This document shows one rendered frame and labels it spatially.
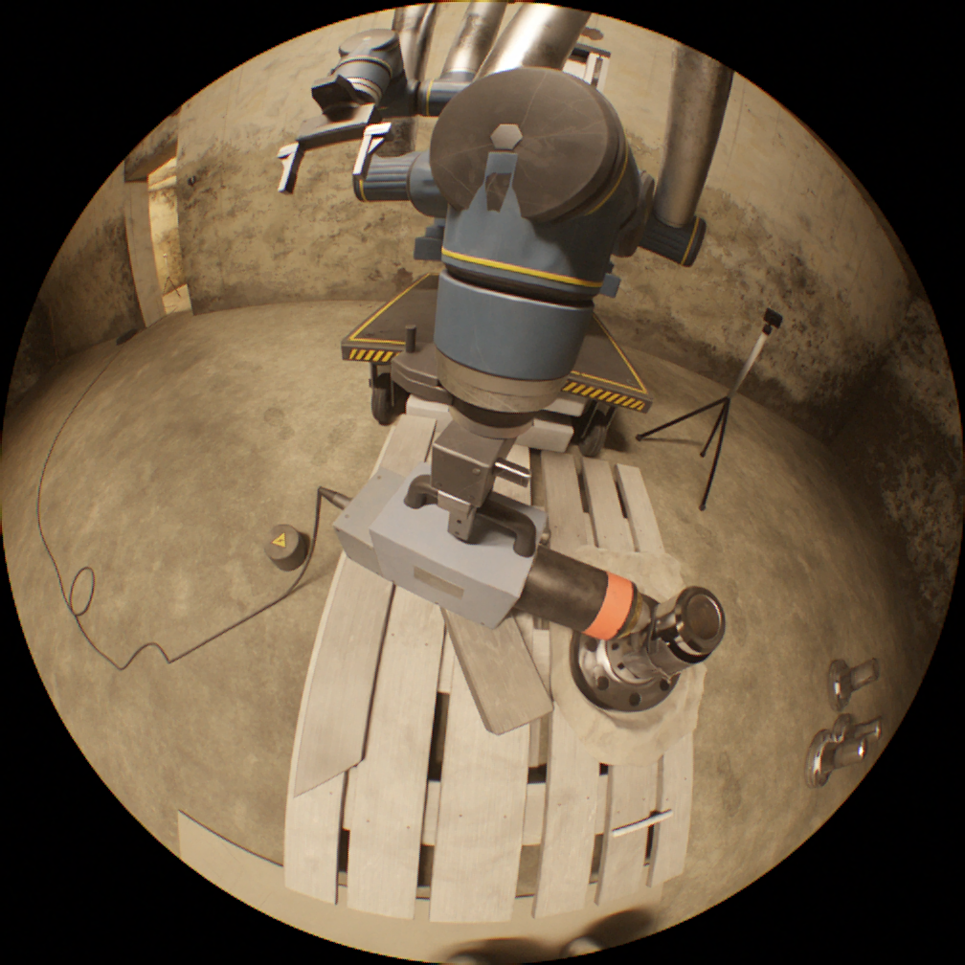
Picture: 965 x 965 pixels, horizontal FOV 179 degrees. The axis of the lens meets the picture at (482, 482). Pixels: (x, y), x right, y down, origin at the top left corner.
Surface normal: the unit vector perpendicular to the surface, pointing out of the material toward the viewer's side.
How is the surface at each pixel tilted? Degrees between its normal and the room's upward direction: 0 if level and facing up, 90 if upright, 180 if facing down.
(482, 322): 90
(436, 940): 0
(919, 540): 90
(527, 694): 0
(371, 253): 90
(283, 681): 0
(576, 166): 92
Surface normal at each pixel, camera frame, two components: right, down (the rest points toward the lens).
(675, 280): -0.07, 0.75
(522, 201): -0.49, 0.67
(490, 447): 0.15, -0.65
